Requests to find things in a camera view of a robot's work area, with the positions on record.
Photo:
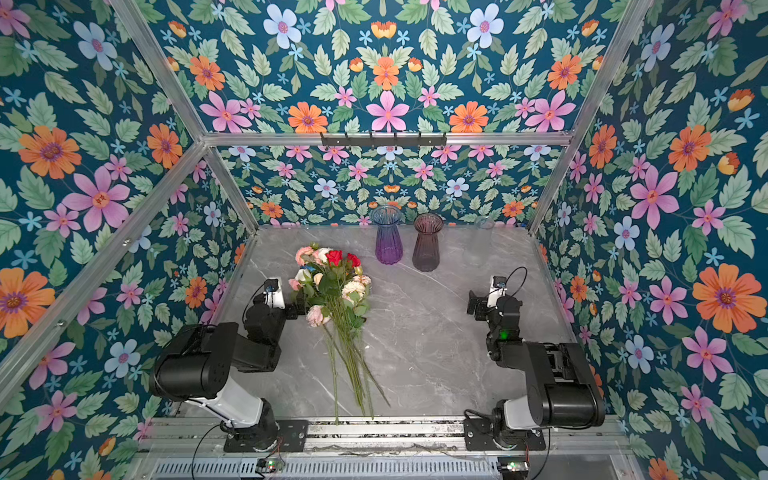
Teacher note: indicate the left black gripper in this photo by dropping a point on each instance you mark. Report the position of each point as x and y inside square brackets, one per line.
[294, 305]

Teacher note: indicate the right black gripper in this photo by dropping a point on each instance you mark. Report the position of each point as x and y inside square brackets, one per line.
[480, 303]

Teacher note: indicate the artificial flower bunch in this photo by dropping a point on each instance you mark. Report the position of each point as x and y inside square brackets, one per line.
[332, 291]

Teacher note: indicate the purple blue glass vase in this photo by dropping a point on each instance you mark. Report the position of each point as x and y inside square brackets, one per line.
[388, 247]

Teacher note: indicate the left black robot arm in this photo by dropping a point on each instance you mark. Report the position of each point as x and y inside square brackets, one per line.
[195, 368]

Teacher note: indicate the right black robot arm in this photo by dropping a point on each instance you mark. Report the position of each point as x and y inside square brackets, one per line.
[560, 388]

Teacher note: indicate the clear glass vase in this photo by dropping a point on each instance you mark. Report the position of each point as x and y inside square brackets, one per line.
[482, 235]

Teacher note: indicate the dark mauve glass vase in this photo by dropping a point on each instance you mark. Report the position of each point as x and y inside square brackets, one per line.
[426, 254]

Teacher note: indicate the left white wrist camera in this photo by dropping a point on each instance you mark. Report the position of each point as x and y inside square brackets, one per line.
[273, 292]

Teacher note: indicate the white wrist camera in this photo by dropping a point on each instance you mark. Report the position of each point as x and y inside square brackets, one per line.
[273, 292]
[497, 290]

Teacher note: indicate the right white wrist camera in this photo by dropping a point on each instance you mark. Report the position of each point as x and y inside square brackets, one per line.
[497, 290]

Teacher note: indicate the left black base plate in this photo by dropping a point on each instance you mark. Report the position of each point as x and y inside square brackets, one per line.
[269, 436]

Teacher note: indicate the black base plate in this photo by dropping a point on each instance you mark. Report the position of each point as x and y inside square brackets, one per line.
[481, 434]
[269, 436]

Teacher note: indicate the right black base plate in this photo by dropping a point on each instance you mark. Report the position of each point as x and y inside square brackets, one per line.
[481, 434]

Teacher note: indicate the aluminium mounting rail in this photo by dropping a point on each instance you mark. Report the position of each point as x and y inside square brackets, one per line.
[399, 435]

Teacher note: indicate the black hook rail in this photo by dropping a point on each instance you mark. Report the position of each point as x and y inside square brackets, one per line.
[371, 140]

